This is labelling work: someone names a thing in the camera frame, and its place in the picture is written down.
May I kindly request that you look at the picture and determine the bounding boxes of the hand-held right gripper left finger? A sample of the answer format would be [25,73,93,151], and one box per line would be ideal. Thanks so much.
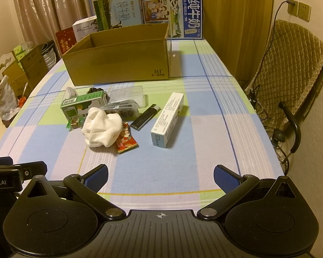
[21,164,127,221]

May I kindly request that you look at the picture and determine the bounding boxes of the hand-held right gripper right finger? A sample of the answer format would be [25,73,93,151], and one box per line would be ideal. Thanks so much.
[196,164,302,221]

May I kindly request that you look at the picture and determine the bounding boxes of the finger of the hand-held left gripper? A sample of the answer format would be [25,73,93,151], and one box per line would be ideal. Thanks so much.
[21,161,47,178]

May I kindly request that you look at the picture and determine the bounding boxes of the red snack packet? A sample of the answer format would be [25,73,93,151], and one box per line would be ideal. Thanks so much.
[116,122,139,154]

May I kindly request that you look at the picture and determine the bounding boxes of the white sock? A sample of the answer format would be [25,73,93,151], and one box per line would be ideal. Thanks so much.
[81,107,124,148]

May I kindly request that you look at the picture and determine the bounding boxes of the green candy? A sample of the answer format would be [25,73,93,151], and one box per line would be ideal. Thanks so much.
[66,120,83,130]

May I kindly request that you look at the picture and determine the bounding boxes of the black lighter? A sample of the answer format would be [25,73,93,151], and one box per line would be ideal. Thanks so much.
[130,104,161,131]

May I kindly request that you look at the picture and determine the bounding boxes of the green medicine box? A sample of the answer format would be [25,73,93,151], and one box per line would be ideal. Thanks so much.
[60,91,108,122]

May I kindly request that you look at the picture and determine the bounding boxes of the white charger adapter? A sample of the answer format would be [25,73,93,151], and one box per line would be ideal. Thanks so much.
[65,87,79,100]

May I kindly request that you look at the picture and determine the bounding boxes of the long white box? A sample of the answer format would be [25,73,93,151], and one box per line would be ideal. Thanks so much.
[151,92,185,149]

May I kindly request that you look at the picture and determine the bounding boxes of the clear plastic container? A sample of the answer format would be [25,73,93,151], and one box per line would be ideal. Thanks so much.
[108,85,147,109]

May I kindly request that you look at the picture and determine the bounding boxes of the brown cardboard box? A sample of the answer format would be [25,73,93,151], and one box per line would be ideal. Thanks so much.
[62,23,173,86]

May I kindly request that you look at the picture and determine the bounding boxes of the white plastic bag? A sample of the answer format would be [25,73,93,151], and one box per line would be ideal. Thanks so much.
[0,75,21,120]

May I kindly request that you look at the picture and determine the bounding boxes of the carton with white hang tab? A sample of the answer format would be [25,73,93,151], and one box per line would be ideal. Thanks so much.
[0,54,27,97]

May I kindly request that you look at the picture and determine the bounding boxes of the black paper bag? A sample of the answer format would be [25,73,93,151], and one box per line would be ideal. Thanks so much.
[39,40,57,70]

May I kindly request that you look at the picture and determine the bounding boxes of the small green boxes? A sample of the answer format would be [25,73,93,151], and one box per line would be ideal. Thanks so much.
[13,43,31,57]

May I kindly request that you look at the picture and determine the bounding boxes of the chair with quilted cover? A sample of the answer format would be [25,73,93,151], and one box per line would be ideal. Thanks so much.
[244,19,323,154]

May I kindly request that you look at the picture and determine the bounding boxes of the red gift box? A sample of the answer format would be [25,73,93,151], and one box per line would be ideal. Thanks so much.
[55,28,77,56]

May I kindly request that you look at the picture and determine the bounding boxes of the white product box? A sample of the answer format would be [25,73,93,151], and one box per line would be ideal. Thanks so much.
[72,16,99,43]

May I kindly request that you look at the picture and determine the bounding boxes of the wooden wardrobe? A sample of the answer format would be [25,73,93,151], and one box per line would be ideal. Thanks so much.
[192,0,275,82]

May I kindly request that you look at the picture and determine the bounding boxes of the beige curtain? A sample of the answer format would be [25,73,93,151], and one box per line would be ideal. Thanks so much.
[10,0,175,37]

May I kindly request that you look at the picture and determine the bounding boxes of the light blue milk carton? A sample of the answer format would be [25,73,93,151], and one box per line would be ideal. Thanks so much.
[93,0,145,32]

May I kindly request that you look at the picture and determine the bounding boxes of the dark blue milk carton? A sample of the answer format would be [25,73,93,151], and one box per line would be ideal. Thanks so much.
[141,0,204,40]

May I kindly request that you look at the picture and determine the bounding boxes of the tangled floor cables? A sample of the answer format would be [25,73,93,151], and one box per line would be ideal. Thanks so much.
[246,84,292,175]

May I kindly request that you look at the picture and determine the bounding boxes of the orange handled screwdriver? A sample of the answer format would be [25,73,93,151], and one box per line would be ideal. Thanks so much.
[17,82,30,107]

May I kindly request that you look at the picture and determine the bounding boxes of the dark power cable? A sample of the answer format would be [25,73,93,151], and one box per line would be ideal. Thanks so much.
[260,0,295,62]

